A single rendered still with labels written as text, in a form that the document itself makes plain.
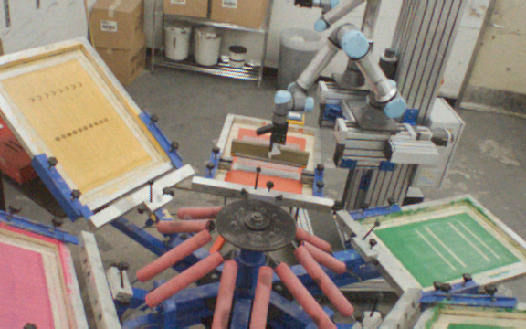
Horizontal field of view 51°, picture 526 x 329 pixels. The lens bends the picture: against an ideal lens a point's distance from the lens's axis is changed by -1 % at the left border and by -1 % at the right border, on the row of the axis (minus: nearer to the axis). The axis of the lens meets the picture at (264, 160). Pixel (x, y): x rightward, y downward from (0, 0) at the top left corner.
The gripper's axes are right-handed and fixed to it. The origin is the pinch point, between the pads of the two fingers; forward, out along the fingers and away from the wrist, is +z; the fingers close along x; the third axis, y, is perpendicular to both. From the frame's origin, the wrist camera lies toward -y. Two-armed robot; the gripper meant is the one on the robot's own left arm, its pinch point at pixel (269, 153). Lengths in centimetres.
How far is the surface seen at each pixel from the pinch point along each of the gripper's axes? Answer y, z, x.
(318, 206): 27.5, 8.5, -27.6
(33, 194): -105, 14, -47
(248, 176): -8.8, 13.6, -3.4
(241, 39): -55, 71, 365
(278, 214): 8, -22, -79
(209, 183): -26.1, 4.9, -27.8
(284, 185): 10.3, 13.7, -5.6
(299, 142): 16.1, 13.8, 42.9
